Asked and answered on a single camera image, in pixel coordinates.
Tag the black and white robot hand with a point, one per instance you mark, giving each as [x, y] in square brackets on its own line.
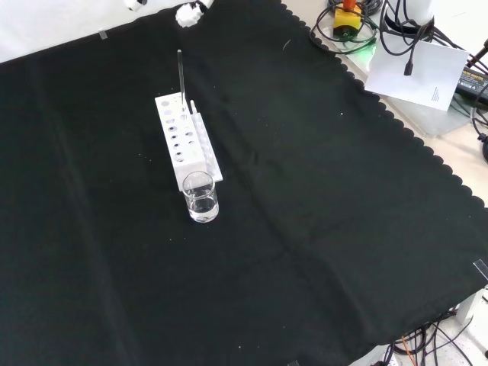
[192, 15]

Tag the white test tube rack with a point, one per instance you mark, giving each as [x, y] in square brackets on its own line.
[190, 164]

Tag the clear tape piece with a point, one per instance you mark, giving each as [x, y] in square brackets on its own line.
[103, 34]
[293, 363]
[481, 270]

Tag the yellow stop button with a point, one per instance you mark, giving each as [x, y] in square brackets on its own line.
[347, 19]

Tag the glass beaker with water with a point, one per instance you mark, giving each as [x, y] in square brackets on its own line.
[202, 213]

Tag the black cloth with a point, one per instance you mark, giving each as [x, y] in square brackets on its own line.
[305, 190]

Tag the white paper sheet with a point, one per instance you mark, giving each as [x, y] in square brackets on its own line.
[427, 76]

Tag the pale grey board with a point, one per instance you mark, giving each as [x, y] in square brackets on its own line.
[419, 118]

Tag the black power adapter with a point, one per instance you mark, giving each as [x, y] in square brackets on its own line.
[472, 82]

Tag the black stand leg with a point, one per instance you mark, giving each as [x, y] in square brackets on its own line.
[478, 53]

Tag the white bench frame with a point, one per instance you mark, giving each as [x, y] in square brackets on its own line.
[375, 356]

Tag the white bench bracket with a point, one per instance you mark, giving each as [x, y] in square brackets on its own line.
[470, 307]

